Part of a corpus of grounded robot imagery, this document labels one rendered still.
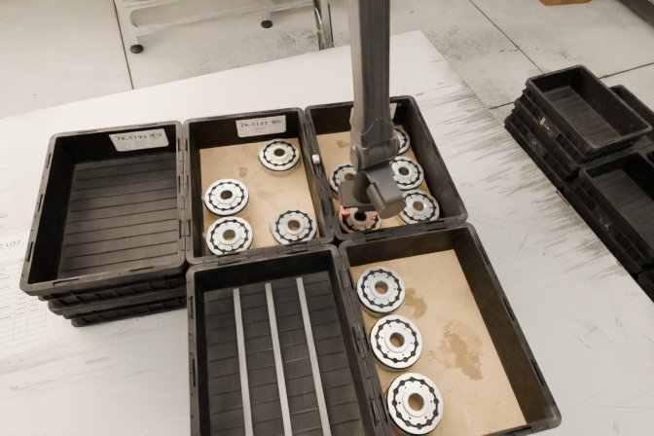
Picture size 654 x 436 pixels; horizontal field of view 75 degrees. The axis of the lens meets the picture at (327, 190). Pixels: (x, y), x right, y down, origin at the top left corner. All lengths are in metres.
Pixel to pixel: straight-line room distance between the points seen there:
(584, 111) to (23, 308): 2.04
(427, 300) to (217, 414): 0.47
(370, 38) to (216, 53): 2.27
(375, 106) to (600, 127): 1.50
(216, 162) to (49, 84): 1.90
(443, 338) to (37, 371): 0.87
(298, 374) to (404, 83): 1.06
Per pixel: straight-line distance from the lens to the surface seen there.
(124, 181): 1.17
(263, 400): 0.89
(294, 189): 1.07
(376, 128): 0.72
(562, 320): 1.23
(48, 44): 3.24
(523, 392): 0.95
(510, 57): 3.13
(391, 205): 0.79
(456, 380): 0.94
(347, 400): 0.89
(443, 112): 1.52
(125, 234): 1.08
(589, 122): 2.08
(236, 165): 1.13
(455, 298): 0.99
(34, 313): 1.23
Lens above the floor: 1.70
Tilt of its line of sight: 55 degrees down
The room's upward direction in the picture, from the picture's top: 5 degrees clockwise
